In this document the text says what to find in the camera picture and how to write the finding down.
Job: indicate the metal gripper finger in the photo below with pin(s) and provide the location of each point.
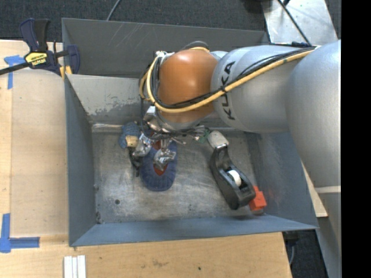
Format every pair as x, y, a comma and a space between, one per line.
142, 146
164, 157

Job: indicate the small beige block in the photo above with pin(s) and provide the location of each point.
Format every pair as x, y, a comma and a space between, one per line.
131, 141

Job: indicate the blue knitted cloth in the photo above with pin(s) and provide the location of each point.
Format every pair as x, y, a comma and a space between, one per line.
158, 179

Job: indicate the grey metal bin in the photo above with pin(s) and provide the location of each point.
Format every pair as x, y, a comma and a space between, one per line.
191, 195

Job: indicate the white rounded object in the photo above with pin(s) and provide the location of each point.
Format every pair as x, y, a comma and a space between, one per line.
217, 138

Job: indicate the black tape dispenser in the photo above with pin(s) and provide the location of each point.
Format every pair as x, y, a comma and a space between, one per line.
229, 184

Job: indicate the orange-red block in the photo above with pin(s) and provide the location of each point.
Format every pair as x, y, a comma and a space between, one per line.
258, 200

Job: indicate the pale wood flat board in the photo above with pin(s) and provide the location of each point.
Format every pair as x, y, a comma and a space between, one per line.
37, 155

